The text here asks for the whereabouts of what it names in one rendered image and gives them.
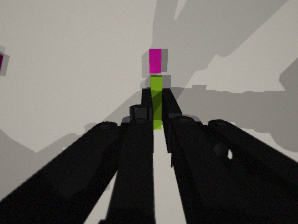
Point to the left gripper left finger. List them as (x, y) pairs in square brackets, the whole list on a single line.
[(66, 189)]

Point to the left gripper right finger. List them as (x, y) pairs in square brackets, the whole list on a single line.
[(214, 192)]

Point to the lime green rod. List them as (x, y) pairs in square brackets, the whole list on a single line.
[(156, 92)]

